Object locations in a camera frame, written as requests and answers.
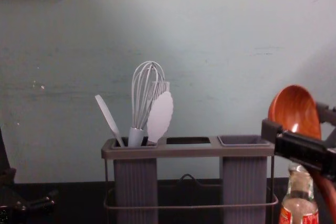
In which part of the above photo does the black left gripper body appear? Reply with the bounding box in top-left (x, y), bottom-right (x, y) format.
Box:
top-left (0, 125), bottom-right (28, 224)

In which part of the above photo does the brown wooden spoon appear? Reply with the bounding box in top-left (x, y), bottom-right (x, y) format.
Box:
top-left (267, 84), bottom-right (336, 224)

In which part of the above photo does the black table cloth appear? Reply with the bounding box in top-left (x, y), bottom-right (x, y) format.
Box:
top-left (0, 178), bottom-right (336, 224)

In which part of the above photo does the clear glass bottle red label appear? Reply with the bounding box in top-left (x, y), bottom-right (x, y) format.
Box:
top-left (278, 164), bottom-right (320, 224)

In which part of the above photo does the grey ribbed utensil cup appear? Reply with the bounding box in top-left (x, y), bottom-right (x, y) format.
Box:
top-left (112, 136), bottom-right (159, 224)
top-left (217, 134), bottom-right (271, 224)

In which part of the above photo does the grey narrow spatula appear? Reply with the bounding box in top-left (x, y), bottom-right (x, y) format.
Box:
top-left (94, 94), bottom-right (126, 147)

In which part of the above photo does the dark metal utensil rack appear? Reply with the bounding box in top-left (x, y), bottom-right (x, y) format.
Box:
top-left (101, 136), bottom-right (279, 224)

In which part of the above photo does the grey whisk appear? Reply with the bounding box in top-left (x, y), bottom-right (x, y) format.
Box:
top-left (128, 60), bottom-right (166, 147)

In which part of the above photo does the grey scalloped spatula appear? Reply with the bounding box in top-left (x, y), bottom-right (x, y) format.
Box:
top-left (146, 91), bottom-right (174, 145)

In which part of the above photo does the grey slotted turner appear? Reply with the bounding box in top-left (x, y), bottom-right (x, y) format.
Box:
top-left (147, 81), bottom-right (171, 104)

